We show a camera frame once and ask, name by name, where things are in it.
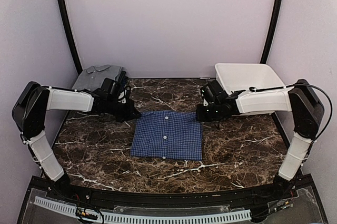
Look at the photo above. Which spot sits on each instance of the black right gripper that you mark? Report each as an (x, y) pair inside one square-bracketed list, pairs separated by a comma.
[(200, 116)]

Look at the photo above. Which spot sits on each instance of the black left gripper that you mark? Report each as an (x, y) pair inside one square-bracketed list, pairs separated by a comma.
[(128, 114)]

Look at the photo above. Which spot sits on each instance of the blue checked long sleeve shirt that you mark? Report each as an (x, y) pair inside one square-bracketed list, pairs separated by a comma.
[(168, 135)]

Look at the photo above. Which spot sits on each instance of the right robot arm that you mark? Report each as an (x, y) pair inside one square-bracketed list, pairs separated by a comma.
[(299, 98)]

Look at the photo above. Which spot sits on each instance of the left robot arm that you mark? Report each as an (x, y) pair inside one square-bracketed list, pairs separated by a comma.
[(29, 113)]

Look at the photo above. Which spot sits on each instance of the white plastic basket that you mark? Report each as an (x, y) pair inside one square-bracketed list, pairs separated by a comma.
[(247, 76)]

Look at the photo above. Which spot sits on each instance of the grey folded shirt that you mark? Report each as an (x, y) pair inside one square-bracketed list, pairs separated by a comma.
[(92, 77)]

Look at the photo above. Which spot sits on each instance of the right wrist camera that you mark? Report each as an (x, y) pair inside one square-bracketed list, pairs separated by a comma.
[(213, 93)]

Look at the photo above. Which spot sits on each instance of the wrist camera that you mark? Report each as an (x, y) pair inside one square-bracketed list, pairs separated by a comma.
[(213, 93), (115, 91)]

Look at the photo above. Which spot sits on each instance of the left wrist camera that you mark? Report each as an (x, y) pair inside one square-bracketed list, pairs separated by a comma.
[(115, 91)]

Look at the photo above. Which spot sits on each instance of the black front rail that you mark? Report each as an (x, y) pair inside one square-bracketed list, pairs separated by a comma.
[(107, 199)]

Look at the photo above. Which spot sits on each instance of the white slotted cable duct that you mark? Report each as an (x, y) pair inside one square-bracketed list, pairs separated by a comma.
[(123, 214)]

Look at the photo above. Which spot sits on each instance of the right black frame post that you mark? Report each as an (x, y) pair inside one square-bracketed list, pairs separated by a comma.
[(271, 31)]

